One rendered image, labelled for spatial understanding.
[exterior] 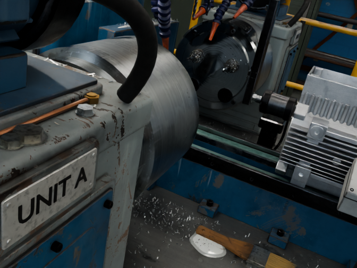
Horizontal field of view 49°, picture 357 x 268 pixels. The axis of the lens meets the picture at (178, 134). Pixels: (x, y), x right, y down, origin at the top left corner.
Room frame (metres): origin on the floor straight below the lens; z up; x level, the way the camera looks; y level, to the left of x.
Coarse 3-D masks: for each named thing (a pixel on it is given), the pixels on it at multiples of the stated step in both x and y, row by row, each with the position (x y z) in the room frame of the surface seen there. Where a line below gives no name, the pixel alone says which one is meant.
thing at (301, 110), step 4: (300, 104) 0.70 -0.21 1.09; (304, 104) 0.70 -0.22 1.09; (296, 108) 0.70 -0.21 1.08; (300, 108) 0.70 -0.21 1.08; (304, 108) 0.70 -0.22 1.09; (308, 108) 0.70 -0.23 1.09; (296, 112) 0.69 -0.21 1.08; (300, 112) 0.69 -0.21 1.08; (304, 112) 0.69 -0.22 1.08; (296, 116) 0.70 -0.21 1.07; (300, 116) 0.69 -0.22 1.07; (304, 116) 0.69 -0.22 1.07; (280, 164) 0.70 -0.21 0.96; (284, 164) 0.70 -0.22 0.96; (288, 164) 0.70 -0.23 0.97; (276, 168) 0.69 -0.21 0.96; (280, 168) 0.69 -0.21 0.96; (284, 168) 0.69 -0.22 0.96; (276, 172) 0.70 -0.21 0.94; (280, 172) 0.69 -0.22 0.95; (284, 172) 0.69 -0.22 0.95
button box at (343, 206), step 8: (352, 168) 0.52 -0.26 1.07; (352, 176) 0.50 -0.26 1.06; (344, 184) 0.52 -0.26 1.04; (352, 184) 0.49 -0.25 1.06; (344, 192) 0.49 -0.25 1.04; (352, 192) 0.47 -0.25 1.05; (344, 200) 0.48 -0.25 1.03; (352, 200) 0.48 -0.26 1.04; (344, 208) 0.49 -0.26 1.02; (352, 208) 0.48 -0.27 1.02
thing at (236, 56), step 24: (240, 24) 1.08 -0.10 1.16; (192, 48) 1.07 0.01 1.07; (216, 48) 1.05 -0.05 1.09; (240, 48) 1.03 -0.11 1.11; (192, 72) 1.07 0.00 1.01; (216, 72) 1.04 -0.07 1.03; (240, 72) 1.02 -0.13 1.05; (264, 72) 1.07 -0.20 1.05; (216, 96) 1.04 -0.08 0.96; (240, 96) 1.02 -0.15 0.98
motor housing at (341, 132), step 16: (288, 128) 0.70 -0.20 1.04; (304, 128) 0.68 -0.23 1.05; (336, 128) 0.68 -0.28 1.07; (352, 128) 0.68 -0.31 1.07; (288, 144) 0.68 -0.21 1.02; (304, 144) 0.67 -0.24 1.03; (320, 144) 0.67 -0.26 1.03; (336, 144) 0.66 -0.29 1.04; (352, 144) 0.65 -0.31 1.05; (288, 160) 0.69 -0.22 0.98; (304, 160) 0.66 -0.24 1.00; (320, 160) 0.66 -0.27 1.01; (336, 160) 0.65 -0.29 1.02; (352, 160) 0.64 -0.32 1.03; (288, 176) 0.72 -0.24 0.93; (320, 176) 0.66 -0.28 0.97; (336, 176) 0.64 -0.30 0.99; (336, 192) 0.68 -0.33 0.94
